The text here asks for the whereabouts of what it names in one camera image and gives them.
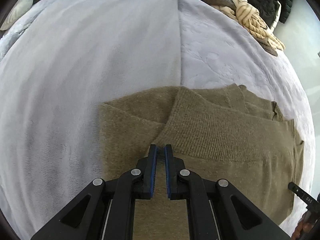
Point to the person right hand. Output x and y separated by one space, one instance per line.
305 224

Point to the smooth lavender duvet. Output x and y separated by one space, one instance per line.
74 56

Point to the cream striped knit garment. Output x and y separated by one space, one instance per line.
249 18

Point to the olive green knit sweater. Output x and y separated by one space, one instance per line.
224 133

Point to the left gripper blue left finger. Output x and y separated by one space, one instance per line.
105 209

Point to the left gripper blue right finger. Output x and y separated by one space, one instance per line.
216 209

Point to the round white pleated cushion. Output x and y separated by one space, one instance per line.
19 9

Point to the lavender embossed bed blanket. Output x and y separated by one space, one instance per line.
216 52

